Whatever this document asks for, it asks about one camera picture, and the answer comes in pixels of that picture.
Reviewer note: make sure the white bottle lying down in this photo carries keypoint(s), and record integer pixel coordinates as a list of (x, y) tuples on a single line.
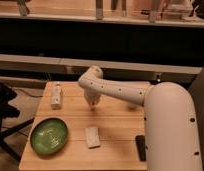
[(56, 97)]

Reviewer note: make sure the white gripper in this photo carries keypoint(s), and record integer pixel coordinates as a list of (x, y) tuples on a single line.
[(92, 98)]

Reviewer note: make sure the black remote control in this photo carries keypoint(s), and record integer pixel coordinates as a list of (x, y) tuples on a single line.
[(141, 147)]

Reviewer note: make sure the black office chair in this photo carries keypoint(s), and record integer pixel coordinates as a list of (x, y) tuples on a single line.
[(8, 111)]

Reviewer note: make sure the green ceramic bowl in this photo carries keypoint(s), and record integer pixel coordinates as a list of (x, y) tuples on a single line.
[(49, 136)]

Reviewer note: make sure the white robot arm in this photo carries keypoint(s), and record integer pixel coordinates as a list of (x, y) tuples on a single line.
[(171, 130)]

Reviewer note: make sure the white rectangular sponge block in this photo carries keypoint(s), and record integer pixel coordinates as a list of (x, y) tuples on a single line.
[(92, 137)]

